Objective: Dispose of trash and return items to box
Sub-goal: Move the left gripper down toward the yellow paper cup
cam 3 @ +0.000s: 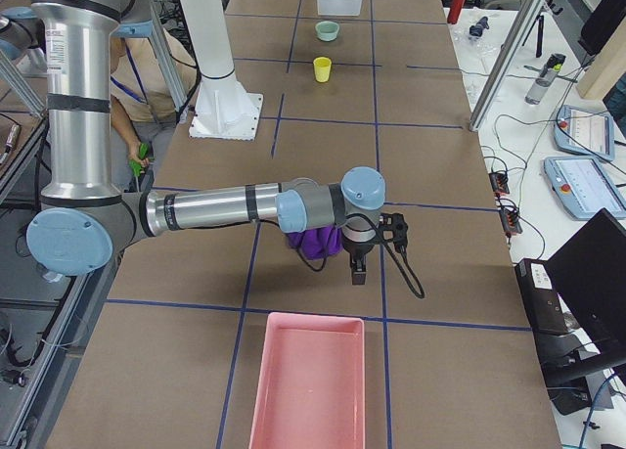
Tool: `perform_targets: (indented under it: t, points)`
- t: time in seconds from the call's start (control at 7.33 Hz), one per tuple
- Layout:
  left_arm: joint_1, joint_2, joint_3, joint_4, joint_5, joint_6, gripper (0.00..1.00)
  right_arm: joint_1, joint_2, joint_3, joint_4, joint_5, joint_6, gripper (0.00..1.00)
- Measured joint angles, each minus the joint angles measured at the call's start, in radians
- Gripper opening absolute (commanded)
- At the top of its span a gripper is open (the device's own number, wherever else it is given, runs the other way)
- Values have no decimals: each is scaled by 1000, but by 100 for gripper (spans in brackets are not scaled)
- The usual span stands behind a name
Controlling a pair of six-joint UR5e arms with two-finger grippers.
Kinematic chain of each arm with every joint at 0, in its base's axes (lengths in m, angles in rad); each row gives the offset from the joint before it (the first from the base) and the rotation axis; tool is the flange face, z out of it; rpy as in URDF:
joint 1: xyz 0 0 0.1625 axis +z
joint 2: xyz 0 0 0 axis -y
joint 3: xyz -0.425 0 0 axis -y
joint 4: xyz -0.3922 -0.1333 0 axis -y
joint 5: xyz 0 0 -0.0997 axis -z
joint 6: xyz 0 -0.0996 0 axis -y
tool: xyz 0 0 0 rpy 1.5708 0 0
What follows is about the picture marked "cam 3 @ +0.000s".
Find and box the teach pendant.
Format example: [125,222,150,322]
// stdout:
[543,156,625,220]
[554,105,615,162]

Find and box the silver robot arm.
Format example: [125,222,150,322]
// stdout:
[26,0,385,285]
[1,6,46,61]

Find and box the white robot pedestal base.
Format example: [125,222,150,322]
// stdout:
[180,0,263,141]

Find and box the aluminium frame post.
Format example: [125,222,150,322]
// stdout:
[469,0,545,132]

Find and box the yellow plastic cup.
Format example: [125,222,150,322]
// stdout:
[313,57,332,83]

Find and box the upper teach pendant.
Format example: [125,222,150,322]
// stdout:
[554,105,615,162]

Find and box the lower teach pendant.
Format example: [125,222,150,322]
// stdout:
[543,156,625,220]

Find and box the green handled tool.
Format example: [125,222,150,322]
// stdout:
[128,143,150,192]

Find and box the person in beige shirt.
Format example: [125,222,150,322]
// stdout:
[110,37,177,184]

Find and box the black monitor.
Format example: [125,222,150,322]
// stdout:
[545,208,625,350]

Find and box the clear water bottle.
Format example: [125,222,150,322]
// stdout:
[524,53,566,105]

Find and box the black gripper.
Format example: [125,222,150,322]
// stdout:
[341,226,380,286]

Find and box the red fire extinguisher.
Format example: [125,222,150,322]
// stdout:
[446,0,466,24]

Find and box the purple cloth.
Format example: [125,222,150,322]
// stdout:
[287,226,342,260]

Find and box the green ceramic bowl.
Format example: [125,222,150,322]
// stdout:
[315,21,340,42]

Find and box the black box with label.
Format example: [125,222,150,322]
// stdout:
[514,258,568,337]

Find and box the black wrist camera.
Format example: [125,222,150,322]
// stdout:
[379,213,409,252]

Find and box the orange black connector strip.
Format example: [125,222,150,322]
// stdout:
[488,170,522,239]

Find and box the pink plastic tray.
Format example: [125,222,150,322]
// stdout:
[248,312,366,448]

